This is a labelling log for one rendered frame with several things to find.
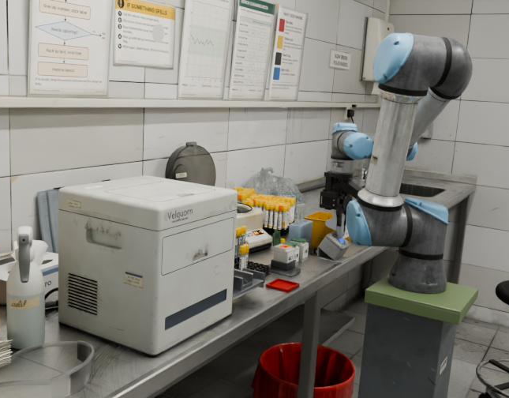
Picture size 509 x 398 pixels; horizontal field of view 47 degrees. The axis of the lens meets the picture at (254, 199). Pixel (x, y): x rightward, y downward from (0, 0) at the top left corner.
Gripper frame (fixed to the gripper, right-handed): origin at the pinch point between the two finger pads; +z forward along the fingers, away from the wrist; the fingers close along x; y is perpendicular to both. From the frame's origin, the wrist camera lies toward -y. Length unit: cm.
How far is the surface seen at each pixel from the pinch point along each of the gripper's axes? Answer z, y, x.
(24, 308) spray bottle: -1, 24, 101
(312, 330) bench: 27.0, 1.0, 15.7
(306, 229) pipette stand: 0.0, 12.2, 0.8
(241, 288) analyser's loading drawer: 3, 4, 55
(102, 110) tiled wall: -35, 66, 39
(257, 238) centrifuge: 3.9, 26.0, 8.6
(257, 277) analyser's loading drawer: 3.4, 4.9, 44.7
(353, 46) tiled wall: -71, 66, -162
